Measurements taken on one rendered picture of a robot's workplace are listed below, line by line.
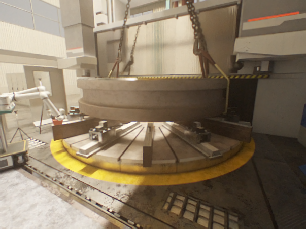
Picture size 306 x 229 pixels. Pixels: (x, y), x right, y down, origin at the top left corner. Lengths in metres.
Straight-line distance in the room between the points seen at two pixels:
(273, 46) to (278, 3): 1.00
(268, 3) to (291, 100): 2.88
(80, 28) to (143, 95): 4.55
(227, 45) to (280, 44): 2.14
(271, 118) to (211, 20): 3.76
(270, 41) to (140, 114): 2.89
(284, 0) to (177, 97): 2.86
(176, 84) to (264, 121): 3.68
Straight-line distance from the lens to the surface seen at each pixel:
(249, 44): 3.64
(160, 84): 2.83
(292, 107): 5.86
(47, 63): 7.03
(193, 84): 3.10
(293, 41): 3.77
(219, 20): 5.79
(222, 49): 5.54
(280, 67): 4.70
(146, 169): 2.84
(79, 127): 4.16
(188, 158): 2.83
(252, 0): 4.33
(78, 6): 7.05
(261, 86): 5.60
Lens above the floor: 1.74
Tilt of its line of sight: 11 degrees down
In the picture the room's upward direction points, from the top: straight up
